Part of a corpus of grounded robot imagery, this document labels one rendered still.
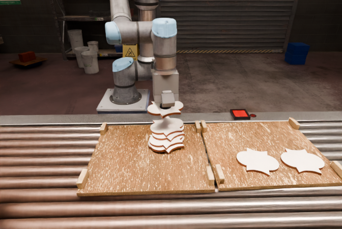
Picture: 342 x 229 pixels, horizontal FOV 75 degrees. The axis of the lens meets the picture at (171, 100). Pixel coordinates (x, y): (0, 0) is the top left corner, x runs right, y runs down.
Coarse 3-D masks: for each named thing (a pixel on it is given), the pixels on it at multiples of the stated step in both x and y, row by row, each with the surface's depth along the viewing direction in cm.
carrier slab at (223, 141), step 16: (208, 128) 94; (224, 128) 94; (240, 128) 94; (256, 128) 94; (272, 128) 94; (288, 128) 94; (208, 144) 84; (224, 144) 84; (240, 144) 84; (256, 144) 84; (272, 144) 84; (288, 144) 84; (304, 144) 84; (224, 160) 77; (224, 176) 70; (240, 176) 70; (256, 176) 70; (272, 176) 70; (288, 176) 70; (304, 176) 70; (320, 176) 70; (336, 176) 70
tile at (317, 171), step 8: (288, 152) 79; (296, 152) 79; (304, 152) 79; (288, 160) 75; (296, 160) 75; (304, 160) 75; (312, 160) 75; (320, 160) 75; (296, 168) 72; (304, 168) 72; (312, 168) 72; (320, 168) 72
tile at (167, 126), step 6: (156, 120) 90; (162, 120) 90; (168, 120) 90; (174, 120) 90; (180, 120) 90; (156, 126) 86; (162, 126) 86; (168, 126) 86; (174, 126) 86; (180, 126) 86; (156, 132) 82; (162, 132) 82; (168, 132) 82; (174, 132) 84
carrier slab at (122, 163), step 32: (128, 128) 94; (192, 128) 94; (96, 160) 77; (128, 160) 77; (160, 160) 77; (192, 160) 77; (96, 192) 65; (128, 192) 65; (160, 192) 66; (192, 192) 66
